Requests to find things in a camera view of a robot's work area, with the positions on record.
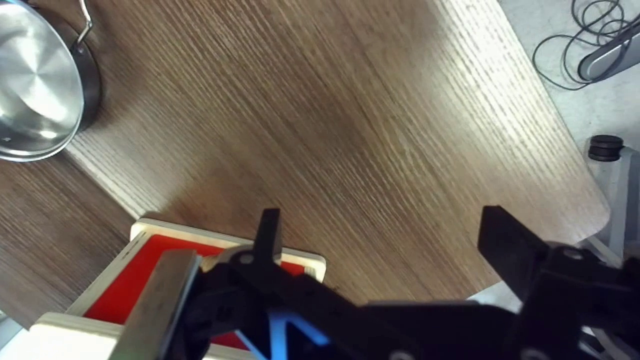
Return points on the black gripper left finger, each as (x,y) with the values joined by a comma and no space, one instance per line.
(153,313)

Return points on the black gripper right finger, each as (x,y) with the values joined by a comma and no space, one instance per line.
(521,246)

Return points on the light wooden box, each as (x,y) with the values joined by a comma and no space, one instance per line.
(40,333)

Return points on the clear bottle black cap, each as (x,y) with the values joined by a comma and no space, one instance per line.
(605,148)

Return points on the grey power strip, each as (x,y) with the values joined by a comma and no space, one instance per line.
(606,57)

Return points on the small steel pot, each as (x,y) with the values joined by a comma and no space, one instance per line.
(33,87)

